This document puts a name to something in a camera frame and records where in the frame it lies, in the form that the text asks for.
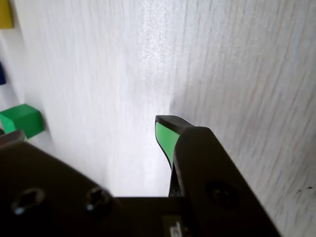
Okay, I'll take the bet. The yellow wooden cube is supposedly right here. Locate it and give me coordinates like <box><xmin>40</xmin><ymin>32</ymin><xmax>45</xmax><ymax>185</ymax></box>
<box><xmin>0</xmin><ymin>0</ymin><xmax>15</xmax><ymax>30</ymax></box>

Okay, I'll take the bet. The green-padded black gripper finger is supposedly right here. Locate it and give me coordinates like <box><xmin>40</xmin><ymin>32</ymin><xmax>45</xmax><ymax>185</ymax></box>
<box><xmin>155</xmin><ymin>115</ymin><xmax>196</xmax><ymax>198</ymax></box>

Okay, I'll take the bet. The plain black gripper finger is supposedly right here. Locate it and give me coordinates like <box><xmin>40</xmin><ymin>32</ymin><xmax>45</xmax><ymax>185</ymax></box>
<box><xmin>172</xmin><ymin>126</ymin><xmax>282</xmax><ymax>237</ymax></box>

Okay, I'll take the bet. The blue wooden cube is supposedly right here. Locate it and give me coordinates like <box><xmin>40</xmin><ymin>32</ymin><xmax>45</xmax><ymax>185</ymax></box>
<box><xmin>0</xmin><ymin>61</ymin><xmax>6</xmax><ymax>86</ymax></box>

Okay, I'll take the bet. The green wooden cube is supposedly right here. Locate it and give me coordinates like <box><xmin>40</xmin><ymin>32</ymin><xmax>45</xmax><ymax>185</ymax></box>
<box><xmin>0</xmin><ymin>103</ymin><xmax>45</xmax><ymax>140</ymax></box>

